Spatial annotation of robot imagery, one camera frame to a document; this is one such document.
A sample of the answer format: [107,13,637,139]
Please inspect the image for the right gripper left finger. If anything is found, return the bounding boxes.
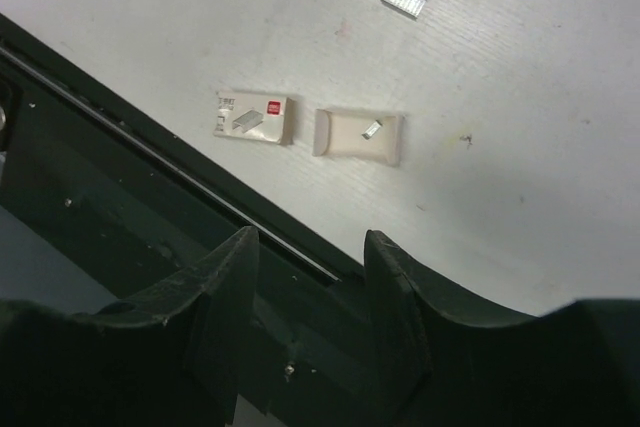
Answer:
[1,227,259,426]

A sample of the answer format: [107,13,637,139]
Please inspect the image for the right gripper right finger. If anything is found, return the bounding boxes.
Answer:
[364,231,639,426]

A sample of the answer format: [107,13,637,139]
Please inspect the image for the staples inside open tray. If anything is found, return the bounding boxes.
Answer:
[361,120,383,140]

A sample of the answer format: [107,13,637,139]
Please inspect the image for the open staple box tray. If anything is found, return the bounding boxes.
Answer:
[312,108,404,166]

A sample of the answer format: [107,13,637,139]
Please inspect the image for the staple box with red dot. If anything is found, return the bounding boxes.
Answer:
[213,91,295,145]

